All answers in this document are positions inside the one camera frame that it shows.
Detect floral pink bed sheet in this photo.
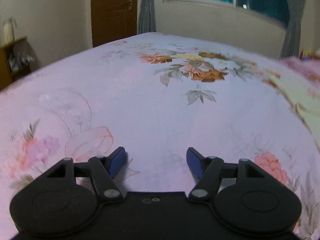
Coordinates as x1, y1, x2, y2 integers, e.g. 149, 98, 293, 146
1, 33, 319, 239

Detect grey curtain right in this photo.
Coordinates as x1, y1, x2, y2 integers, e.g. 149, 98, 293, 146
280, 0, 306, 58

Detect pink blanket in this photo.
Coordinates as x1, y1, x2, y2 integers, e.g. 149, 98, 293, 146
280, 57, 319, 82

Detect brown wooden door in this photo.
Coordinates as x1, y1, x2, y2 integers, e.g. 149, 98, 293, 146
91, 0, 138, 47

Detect grey curtain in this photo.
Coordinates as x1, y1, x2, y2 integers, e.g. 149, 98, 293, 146
137, 0, 156, 34
280, 0, 306, 58

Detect pale yellow small cloth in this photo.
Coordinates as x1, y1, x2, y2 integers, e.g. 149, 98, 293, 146
268, 74, 319, 148

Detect grey curtain left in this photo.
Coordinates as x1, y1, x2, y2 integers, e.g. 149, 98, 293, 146
137, 0, 156, 34

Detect wooden side shelf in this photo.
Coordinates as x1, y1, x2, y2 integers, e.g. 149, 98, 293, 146
0, 36, 39, 90

